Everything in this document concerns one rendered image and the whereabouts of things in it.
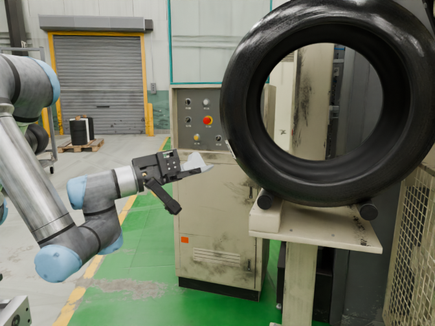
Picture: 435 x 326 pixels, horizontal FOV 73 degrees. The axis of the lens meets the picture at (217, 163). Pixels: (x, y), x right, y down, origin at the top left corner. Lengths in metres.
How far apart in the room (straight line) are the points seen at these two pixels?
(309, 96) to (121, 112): 9.23
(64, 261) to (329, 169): 0.85
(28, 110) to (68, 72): 9.80
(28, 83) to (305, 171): 0.86
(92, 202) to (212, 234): 1.15
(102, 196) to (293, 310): 1.06
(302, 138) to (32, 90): 0.90
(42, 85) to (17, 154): 0.20
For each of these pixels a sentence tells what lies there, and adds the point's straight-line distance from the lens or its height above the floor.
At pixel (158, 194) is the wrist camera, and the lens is 0.76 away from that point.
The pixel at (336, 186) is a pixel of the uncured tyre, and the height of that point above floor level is 0.98.
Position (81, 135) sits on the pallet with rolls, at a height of 0.37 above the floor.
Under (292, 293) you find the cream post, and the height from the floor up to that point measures 0.35.
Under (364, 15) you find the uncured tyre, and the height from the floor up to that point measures 1.39.
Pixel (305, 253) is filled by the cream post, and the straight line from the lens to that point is 1.36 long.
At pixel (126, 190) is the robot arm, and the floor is 0.99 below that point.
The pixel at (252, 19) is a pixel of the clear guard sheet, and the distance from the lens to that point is 1.63.
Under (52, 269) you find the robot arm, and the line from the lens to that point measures 0.66.
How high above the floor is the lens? 1.21
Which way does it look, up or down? 13 degrees down
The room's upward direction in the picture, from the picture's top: straight up
